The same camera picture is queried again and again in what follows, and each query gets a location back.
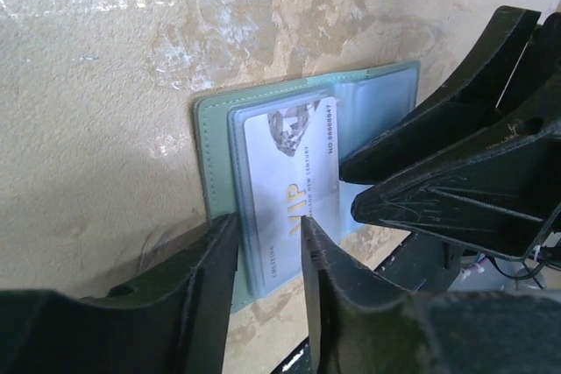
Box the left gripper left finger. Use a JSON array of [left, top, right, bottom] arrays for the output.
[[1, 214, 239, 373]]

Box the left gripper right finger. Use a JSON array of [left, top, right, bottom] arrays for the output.
[[302, 217, 560, 373]]

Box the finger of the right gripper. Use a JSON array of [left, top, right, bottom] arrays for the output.
[[339, 5, 541, 185], [351, 104, 560, 260]]

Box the white VIP credit card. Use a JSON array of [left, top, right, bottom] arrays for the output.
[[242, 96, 341, 297]]

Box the teal leather card holder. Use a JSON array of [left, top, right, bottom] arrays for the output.
[[194, 61, 420, 311]]

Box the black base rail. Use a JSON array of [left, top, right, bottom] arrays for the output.
[[275, 234, 462, 373]]

